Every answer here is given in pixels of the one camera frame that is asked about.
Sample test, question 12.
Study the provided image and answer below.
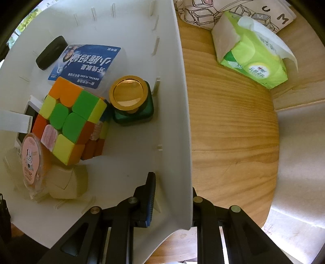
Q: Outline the white plastic bin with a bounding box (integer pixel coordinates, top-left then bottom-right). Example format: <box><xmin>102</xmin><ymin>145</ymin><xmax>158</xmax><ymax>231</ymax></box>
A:
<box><xmin>0</xmin><ymin>0</ymin><xmax>195</xmax><ymax>264</ymax></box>

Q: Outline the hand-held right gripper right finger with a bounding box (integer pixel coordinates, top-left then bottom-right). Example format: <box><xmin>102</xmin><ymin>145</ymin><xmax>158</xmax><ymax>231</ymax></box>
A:
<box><xmin>192</xmin><ymin>188</ymin><xmax>292</xmax><ymax>264</ymax></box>

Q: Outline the white plastic cover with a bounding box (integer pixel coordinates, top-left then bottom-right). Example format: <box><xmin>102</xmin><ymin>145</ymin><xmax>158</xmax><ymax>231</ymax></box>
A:
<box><xmin>0</xmin><ymin>110</ymin><xmax>31</xmax><ymax>133</ymax></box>

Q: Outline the green tissue pack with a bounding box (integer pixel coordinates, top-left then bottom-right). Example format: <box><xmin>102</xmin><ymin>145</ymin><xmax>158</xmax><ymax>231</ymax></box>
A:
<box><xmin>211</xmin><ymin>11</ymin><xmax>299</xmax><ymax>89</ymax></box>

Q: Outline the black power adapter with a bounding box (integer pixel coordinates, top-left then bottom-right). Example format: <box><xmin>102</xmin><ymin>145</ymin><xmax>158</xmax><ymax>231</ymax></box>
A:
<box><xmin>36</xmin><ymin>36</ymin><xmax>68</xmax><ymax>71</ymax></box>

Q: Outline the blue label floss box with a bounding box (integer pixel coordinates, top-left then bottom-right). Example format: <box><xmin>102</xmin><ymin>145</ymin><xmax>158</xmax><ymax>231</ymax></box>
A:
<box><xmin>48</xmin><ymin>44</ymin><xmax>122</xmax><ymax>98</ymax></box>

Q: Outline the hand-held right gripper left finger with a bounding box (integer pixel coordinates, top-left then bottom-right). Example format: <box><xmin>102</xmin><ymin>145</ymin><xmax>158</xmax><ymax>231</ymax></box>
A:
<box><xmin>38</xmin><ymin>172</ymin><xmax>156</xmax><ymax>264</ymax></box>

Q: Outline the colourful puzzle cube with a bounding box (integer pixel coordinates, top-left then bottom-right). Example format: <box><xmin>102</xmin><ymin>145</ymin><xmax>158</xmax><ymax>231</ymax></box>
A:
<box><xmin>32</xmin><ymin>77</ymin><xmax>110</xmax><ymax>166</ymax></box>

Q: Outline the white compact camera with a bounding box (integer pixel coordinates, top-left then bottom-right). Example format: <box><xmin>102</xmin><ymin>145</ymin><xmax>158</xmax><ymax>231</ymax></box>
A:
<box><xmin>14</xmin><ymin>95</ymin><xmax>46</xmax><ymax>153</ymax></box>

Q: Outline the round container with pink label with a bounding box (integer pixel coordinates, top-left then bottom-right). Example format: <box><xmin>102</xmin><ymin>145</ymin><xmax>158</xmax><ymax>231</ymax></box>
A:
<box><xmin>22</xmin><ymin>132</ymin><xmax>52</xmax><ymax>198</ymax></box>

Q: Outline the green bottle with gold cap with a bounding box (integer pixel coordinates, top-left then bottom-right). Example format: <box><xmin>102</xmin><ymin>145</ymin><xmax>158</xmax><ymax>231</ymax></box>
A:
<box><xmin>109</xmin><ymin>75</ymin><xmax>154</xmax><ymax>127</ymax></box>

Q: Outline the printed fabric bag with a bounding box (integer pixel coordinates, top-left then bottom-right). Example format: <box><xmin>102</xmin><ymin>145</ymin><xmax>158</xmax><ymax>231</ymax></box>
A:
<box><xmin>175</xmin><ymin>0</ymin><xmax>297</xmax><ymax>32</ymax></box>

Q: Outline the grape printed cardboard sheet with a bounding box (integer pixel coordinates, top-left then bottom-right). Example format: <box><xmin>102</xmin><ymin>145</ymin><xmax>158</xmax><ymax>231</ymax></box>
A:
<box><xmin>15</xmin><ymin>5</ymin><xmax>41</xmax><ymax>38</ymax></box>

